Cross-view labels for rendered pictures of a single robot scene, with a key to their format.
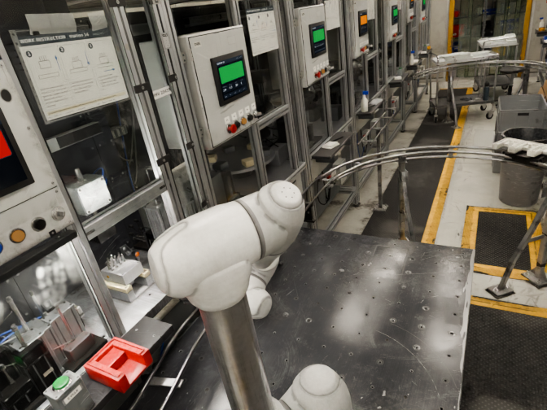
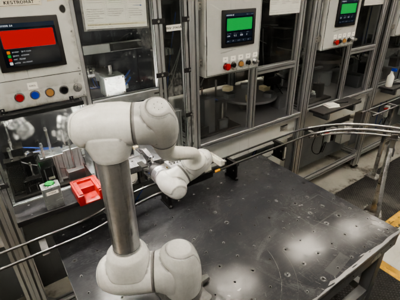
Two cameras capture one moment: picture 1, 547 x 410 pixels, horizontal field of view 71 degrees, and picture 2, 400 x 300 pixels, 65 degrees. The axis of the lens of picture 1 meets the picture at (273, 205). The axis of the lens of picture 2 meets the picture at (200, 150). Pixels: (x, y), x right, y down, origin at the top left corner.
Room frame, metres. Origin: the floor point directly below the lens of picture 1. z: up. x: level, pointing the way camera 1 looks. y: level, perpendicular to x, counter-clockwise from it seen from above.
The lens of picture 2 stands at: (-0.05, -0.48, 1.82)
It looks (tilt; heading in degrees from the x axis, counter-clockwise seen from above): 28 degrees down; 24
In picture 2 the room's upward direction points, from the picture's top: 1 degrees counter-clockwise
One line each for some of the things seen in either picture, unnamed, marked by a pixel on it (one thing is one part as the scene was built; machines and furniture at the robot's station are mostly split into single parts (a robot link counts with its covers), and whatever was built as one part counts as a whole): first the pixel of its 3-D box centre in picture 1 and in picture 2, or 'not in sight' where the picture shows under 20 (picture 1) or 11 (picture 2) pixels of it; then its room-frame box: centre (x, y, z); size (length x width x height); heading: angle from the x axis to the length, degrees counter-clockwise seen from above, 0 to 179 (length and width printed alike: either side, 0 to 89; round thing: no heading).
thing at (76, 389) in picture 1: (67, 396); (52, 193); (0.77, 0.65, 0.97); 0.08 x 0.08 x 0.12; 58
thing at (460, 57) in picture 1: (462, 84); not in sight; (5.65, -3.04, 0.48); 0.88 x 0.56 x 0.96; 76
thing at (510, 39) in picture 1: (495, 66); not in sight; (6.52, -4.05, 0.48); 0.84 x 0.58 x 0.97; 156
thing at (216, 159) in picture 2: not in sight; (193, 170); (1.40, 0.21, 0.84); 0.36 x 0.14 x 0.10; 148
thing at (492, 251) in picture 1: (501, 237); not in sight; (2.45, -1.72, 0.01); 1.00 x 0.55 x 0.01; 148
